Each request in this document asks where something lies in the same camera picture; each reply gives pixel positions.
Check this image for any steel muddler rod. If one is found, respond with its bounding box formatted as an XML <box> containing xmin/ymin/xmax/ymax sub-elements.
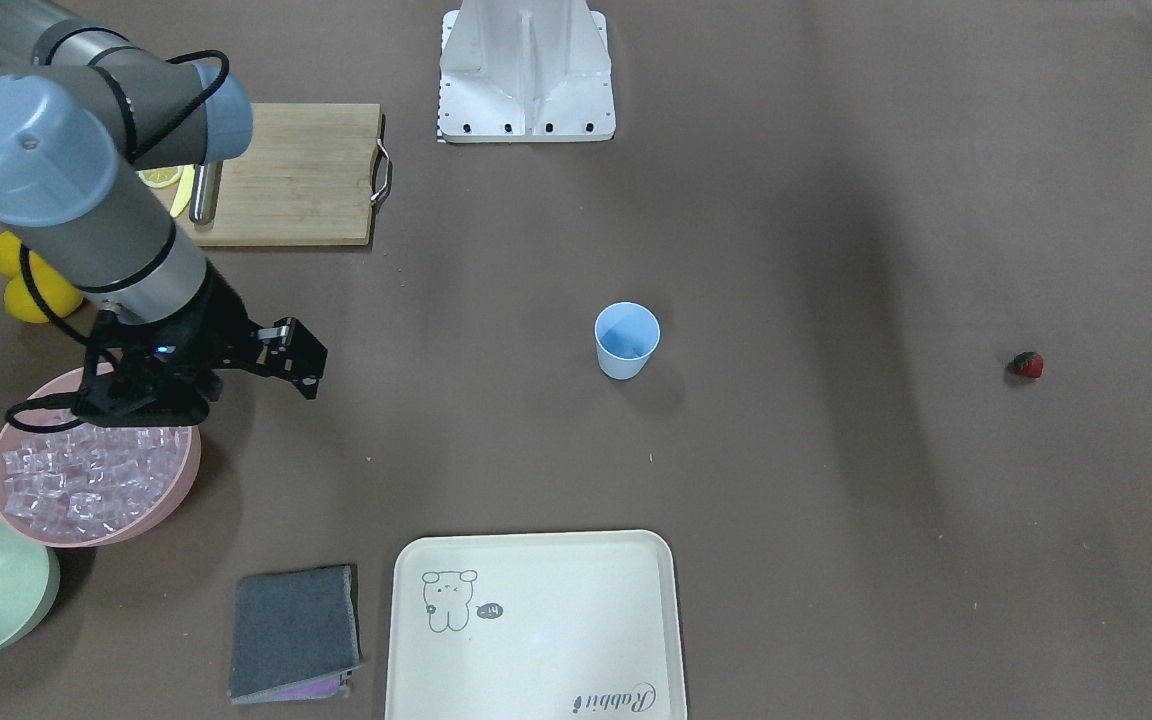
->
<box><xmin>188</xmin><ymin>161</ymin><xmax>223</xmax><ymax>225</ymax></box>

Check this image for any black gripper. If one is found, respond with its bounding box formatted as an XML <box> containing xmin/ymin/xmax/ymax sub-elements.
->
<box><xmin>70</xmin><ymin>266</ymin><xmax>328</xmax><ymax>429</ymax></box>

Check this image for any whole lemon far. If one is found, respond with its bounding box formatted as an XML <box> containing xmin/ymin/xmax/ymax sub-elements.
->
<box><xmin>0</xmin><ymin>232</ymin><xmax>22</xmax><ymax>279</ymax></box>

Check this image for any whole lemon near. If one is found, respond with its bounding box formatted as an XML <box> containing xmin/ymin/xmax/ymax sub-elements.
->
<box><xmin>3</xmin><ymin>272</ymin><xmax>88</xmax><ymax>325</ymax></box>

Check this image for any grey folded cloth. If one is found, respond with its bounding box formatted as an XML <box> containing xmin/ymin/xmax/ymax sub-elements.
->
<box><xmin>227</xmin><ymin>564</ymin><xmax>361</xmax><ymax>706</ymax></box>

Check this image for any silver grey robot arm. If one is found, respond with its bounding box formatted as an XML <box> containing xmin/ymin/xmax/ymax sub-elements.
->
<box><xmin>0</xmin><ymin>1</ymin><xmax>326</xmax><ymax>432</ymax></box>

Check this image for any wooden cutting board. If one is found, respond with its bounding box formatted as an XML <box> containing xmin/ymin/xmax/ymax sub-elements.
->
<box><xmin>156</xmin><ymin>103</ymin><xmax>392</xmax><ymax>249</ymax></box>

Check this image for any pink bowl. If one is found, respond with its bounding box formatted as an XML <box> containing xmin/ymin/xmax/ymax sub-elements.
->
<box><xmin>0</xmin><ymin>365</ymin><xmax>203</xmax><ymax>550</ymax></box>

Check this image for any whole lemon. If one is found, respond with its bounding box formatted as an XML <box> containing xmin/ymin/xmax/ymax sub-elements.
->
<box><xmin>3</xmin><ymin>272</ymin><xmax>88</xmax><ymax>325</ymax></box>
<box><xmin>0</xmin><ymin>232</ymin><xmax>22</xmax><ymax>279</ymax></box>

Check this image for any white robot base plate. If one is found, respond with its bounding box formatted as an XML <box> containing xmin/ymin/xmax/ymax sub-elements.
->
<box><xmin>435</xmin><ymin>1</ymin><xmax>617</xmax><ymax>143</ymax></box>

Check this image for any yellow plastic knife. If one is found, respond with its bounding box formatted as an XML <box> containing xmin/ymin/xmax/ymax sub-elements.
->
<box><xmin>169</xmin><ymin>165</ymin><xmax>197</xmax><ymax>218</ymax></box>

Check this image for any pile of clear ice cubes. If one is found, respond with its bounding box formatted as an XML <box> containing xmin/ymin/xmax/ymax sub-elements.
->
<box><xmin>2</xmin><ymin>420</ymin><xmax>189</xmax><ymax>539</ymax></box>

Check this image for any lemon half lower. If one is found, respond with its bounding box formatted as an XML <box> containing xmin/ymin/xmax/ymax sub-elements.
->
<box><xmin>137</xmin><ymin>165</ymin><xmax>184</xmax><ymax>190</ymax></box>

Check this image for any light blue cup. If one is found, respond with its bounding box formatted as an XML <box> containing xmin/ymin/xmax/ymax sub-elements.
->
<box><xmin>593</xmin><ymin>301</ymin><xmax>660</xmax><ymax>381</ymax></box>

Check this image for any red strawberry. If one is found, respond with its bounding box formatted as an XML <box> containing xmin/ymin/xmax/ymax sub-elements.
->
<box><xmin>1007</xmin><ymin>351</ymin><xmax>1044</xmax><ymax>381</ymax></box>

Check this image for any cream rabbit tray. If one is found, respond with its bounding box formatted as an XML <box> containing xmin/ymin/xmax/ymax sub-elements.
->
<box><xmin>385</xmin><ymin>529</ymin><xmax>689</xmax><ymax>719</ymax></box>

